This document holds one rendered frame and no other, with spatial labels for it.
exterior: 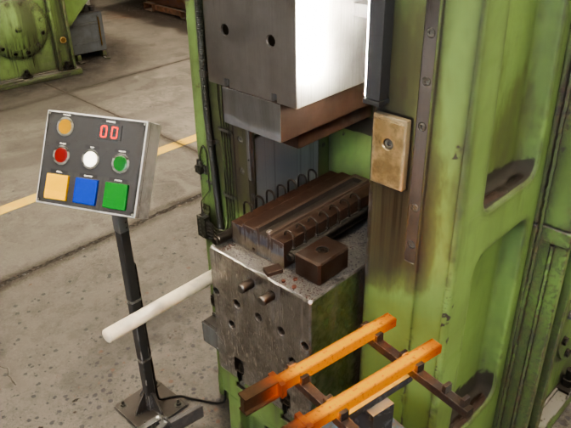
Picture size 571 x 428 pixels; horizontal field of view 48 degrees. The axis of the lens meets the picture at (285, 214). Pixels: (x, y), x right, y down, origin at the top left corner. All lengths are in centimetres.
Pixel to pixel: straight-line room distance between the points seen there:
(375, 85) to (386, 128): 10
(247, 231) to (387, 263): 39
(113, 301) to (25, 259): 67
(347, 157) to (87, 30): 513
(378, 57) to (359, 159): 68
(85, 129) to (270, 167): 55
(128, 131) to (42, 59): 458
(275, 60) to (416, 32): 31
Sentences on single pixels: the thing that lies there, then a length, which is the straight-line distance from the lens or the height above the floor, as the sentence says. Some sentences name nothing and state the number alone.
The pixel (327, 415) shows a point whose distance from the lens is 128.
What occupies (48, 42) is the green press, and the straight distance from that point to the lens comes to 645.
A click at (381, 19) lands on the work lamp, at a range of 138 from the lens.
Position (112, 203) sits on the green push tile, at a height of 99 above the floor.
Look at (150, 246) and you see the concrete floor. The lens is 356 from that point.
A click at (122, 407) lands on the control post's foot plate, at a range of 266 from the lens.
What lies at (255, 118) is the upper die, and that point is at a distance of 156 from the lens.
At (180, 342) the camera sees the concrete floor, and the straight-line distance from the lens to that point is 290.
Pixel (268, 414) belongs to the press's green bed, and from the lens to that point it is 201.
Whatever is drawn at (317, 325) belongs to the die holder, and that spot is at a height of 83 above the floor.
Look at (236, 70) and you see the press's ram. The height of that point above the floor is 142.
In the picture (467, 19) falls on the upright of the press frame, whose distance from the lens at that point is 132.
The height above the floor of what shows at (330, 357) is 93.
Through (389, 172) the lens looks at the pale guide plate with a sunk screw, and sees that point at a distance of 149.
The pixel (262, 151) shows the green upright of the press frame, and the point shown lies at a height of 111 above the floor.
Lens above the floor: 188
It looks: 30 degrees down
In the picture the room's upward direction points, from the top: 1 degrees counter-clockwise
